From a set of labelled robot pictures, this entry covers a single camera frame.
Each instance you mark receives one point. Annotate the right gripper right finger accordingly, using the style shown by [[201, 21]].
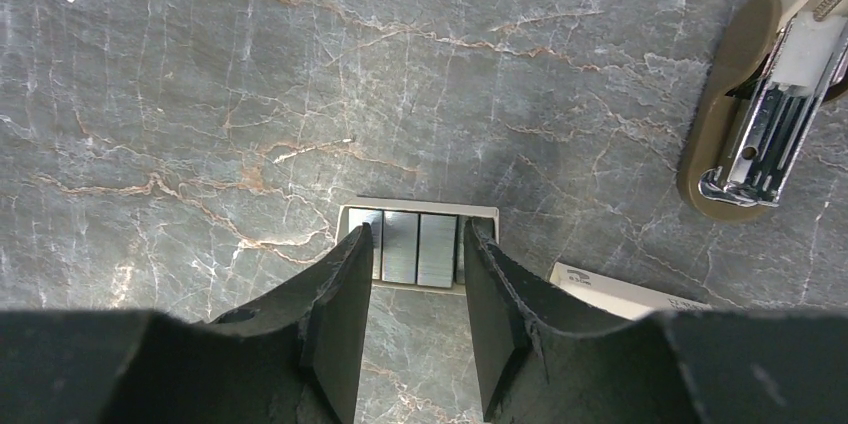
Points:
[[545, 356]]

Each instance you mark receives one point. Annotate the beige stapler base half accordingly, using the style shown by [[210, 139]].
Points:
[[777, 63]]

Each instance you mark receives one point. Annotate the white staple tray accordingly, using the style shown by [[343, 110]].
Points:
[[417, 245]]

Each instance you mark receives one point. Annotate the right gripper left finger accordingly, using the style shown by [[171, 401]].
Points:
[[292, 355]]

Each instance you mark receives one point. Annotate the white staple box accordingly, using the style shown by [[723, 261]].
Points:
[[625, 300]]

